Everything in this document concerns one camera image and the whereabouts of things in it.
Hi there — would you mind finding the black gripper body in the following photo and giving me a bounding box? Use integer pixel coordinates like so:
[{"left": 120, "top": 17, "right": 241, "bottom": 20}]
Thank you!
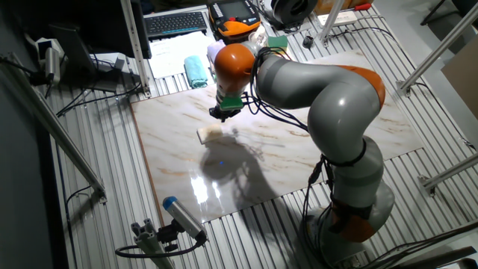
[{"left": 209, "top": 106, "right": 243, "bottom": 118}]

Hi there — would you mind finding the white rectangular sponge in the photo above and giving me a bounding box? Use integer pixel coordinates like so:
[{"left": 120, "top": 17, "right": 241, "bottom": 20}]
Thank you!
[{"left": 196, "top": 124, "right": 225, "bottom": 145}]

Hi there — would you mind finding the green yellow sponge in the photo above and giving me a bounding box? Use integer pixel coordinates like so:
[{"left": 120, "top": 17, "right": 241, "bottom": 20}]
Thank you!
[{"left": 267, "top": 35, "right": 289, "bottom": 50}]

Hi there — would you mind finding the teal rolled towel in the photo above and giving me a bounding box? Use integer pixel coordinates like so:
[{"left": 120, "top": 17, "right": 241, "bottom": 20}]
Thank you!
[{"left": 183, "top": 55, "right": 208, "bottom": 90}]

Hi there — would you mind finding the purple folded cloth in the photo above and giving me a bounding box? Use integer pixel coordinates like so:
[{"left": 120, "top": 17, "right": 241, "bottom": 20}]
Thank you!
[{"left": 206, "top": 39, "right": 226, "bottom": 64}]

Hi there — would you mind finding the white paper sheet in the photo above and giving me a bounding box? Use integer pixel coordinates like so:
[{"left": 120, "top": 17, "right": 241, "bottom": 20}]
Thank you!
[{"left": 148, "top": 31, "right": 216, "bottom": 79}]

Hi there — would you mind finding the orange black teach pendant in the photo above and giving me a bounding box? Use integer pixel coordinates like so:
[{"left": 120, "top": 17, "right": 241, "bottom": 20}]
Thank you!
[{"left": 208, "top": 0, "right": 261, "bottom": 38}]

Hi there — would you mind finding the black computer keyboard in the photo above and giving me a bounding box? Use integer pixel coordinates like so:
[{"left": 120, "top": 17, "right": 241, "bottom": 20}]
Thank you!
[{"left": 143, "top": 10, "right": 208, "bottom": 38}]

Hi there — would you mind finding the black round spool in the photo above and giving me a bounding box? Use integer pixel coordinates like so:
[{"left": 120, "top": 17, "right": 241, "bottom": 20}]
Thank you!
[{"left": 270, "top": 0, "right": 318, "bottom": 31}]

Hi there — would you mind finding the short aluminium profile stub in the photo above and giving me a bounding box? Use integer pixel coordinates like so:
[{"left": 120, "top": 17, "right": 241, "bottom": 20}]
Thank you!
[{"left": 130, "top": 218, "right": 176, "bottom": 269}]

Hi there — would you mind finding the white power strip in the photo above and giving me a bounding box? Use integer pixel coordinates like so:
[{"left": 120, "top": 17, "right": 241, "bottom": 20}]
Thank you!
[{"left": 317, "top": 10, "right": 359, "bottom": 27}]

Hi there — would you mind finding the grey monitor stand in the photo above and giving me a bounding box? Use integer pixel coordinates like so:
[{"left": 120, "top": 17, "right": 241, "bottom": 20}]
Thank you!
[{"left": 49, "top": 24, "right": 126, "bottom": 93}]

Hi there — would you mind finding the long slanted aluminium beam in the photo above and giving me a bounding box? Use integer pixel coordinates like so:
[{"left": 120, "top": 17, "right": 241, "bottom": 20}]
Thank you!
[{"left": 0, "top": 52, "right": 108, "bottom": 205}]

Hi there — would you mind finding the brown cardboard box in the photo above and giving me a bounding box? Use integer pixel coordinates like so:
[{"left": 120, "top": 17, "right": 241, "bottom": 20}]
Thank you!
[{"left": 440, "top": 44, "right": 478, "bottom": 120}]

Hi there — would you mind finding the black flat bar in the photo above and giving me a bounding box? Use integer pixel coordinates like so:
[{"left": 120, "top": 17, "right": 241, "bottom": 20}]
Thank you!
[{"left": 388, "top": 244, "right": 478, "bottom": 269}]

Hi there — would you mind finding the black office chair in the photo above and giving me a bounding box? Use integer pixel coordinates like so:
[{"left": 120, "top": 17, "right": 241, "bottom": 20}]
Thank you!
[{"left": 420, "top": 0, "right": 478, "bottom": 27}]

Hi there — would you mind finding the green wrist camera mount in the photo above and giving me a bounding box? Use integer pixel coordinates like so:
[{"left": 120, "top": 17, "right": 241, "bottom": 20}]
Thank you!
[{"left": 219, "top": 96, "right": 244, "bottom": 111}]

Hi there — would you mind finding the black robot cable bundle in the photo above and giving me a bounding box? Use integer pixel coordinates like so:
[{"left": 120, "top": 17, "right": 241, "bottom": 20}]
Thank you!
[{"left": 240, "top": 46, "right": 337, "bottom": 268}]

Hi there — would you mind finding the silver camera with blue cap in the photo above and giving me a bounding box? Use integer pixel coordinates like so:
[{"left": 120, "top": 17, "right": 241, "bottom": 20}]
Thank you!
[{"left": 162, "top": 196, "right": 208, "bottom": 242}]

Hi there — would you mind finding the upright aluminium profile post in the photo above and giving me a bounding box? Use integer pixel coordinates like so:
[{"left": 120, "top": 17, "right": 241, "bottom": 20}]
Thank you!
[{"left": 119, "top": 0, "right": 152, "bottom": 99}]

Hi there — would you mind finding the black camera clamp bracket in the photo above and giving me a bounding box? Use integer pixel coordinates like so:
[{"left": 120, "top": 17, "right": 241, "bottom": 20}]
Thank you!
[{"left": 156, "top": 220, "right": 184, "bottom": 253}]

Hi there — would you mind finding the thin aluminium frame post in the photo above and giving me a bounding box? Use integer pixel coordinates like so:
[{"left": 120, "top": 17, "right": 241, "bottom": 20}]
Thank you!
[{"left": 317, "top": 0, "right": 344, "bottom": 48}]

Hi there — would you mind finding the black camera cable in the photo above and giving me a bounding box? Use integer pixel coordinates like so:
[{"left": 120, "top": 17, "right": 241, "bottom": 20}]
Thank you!
[{"left": 114, "top": 231, "right": 208, "bottom": 259}]

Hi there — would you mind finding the red handled screwdriver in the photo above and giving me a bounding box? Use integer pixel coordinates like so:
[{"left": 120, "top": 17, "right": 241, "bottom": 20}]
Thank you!
[{"left": 341, "top": 1, "right": 373, "bottom": 12}]

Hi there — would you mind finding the silver camera on white mount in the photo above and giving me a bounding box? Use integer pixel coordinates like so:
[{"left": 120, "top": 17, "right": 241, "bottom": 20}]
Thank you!
[{"left": 35, "top": 37, "right": 64, "bottom": 85}]

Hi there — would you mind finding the slanted aluminium frame beam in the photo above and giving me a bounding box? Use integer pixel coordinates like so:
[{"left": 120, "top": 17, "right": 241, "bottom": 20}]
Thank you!
[{"left": 395, "top": 1, "right": 478, "bottom": 98}]

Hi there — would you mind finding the low aluminium frame beam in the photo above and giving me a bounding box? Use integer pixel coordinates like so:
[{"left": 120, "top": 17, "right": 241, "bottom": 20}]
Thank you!
[{"left": 417, "top": 152, "right": 478, "bottom": 198}]

